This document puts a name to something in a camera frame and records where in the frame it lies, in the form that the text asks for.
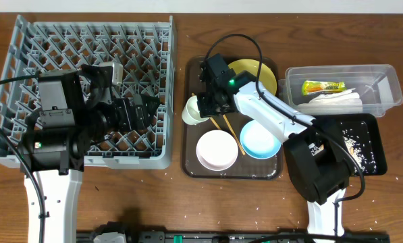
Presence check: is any white crumpled napkin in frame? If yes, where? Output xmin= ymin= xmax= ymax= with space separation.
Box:
xmin=296 ymin=89 xmax=363 ymax=115

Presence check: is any dark brown serving tray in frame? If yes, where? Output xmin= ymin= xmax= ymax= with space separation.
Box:
xmin=181 ymin=56 xmax=284 ymax=180

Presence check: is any white paper cup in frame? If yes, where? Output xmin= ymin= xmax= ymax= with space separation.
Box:
xmin=182 ymin=96 xmax=209 ymax=125

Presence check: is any spilled rice pile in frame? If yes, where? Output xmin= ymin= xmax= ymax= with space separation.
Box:
xmin=342 ymin=128 xmax=377 ymax=175

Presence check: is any white pink shallow bowl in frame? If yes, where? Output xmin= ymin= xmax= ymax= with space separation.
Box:
xmin=196 ymin=130 xmax=239 ymax=171

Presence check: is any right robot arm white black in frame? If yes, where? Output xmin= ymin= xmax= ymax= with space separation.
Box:
xmin=197 ymin=54 xmax=356 ymax=240

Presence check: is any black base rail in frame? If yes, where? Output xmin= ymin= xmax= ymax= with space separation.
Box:
xmin=75 ymin=222 xmax=390 ymax=243

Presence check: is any clear plastic waste bin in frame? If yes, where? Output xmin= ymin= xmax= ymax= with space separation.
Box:
xmin=277 ymin=64 xmax=403 ymax=117

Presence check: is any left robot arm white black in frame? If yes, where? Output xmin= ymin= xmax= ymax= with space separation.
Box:
xmin=18 ymin=65 xmax=161 ymax=242

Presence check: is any black waste tray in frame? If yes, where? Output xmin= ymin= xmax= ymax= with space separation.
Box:
xmin=333 ymin=113 xmax=387 ymax=176

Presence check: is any wooden chopstick short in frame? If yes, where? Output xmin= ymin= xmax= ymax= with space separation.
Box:
xmin=209 ymin=117 xmax=221 ymax=130

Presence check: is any yellow green snack wrapper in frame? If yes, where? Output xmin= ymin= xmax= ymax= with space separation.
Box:
xmin=302 ymin=80 xmax=346 ymax=95

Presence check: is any light blue bowl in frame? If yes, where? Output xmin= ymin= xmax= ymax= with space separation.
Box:
xmin=240 ymin=120 xmax=281 ymax=160

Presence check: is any wooden chopstick long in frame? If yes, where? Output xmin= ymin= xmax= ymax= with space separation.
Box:
xmin=222 ymin=114 xmax=246 ymax=155

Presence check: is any grey plastic dish rack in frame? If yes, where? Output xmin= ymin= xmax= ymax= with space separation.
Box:
xmin=0 ymin=16 xmax=176 ymax=169

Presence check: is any yellow round plate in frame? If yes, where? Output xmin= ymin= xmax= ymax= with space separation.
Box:
xmin=227 ymin=59 xmax=277 ymax=97

